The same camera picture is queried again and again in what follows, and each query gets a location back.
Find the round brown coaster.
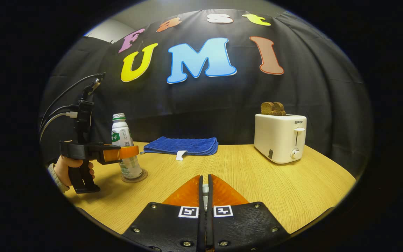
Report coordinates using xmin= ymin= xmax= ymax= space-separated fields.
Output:
xmin=121 ymin=169 xmax=148 ymax=183

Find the clear plastic water bottle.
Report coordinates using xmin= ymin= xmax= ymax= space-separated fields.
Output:
xmin=111 ymin=113 xmax=143 ymax=180

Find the white toaster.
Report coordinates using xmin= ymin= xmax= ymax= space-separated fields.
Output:
xmin=254 ymin=113 xmax=307 ymax=164

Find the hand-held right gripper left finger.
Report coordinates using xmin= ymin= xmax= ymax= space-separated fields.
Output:
xmin=123 ymin=175 xmax=205 ymax=252

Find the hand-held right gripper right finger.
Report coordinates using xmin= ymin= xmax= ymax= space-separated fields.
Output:
xmin=206 ymin=174 xmax=290 ymax=252

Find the thick black cable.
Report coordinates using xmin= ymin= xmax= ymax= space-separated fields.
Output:
xmin=40 ymin=104 xmax=80 ymax=132

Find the thin black cable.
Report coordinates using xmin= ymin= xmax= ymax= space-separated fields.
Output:
xmin=40 ymin=73 xmax=101 ymax=125

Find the grey cable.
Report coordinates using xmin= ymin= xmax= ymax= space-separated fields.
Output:
xmin=39 ymin=112 xmax=79 ymax=142

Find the black backdrop cloth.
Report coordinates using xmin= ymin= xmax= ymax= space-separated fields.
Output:
xmin=40 ymin=9 xmax=373 ymax=179

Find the folded blue towel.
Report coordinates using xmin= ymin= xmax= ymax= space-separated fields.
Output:
xmin=140 ymin=136 xmax=219 ymax=161

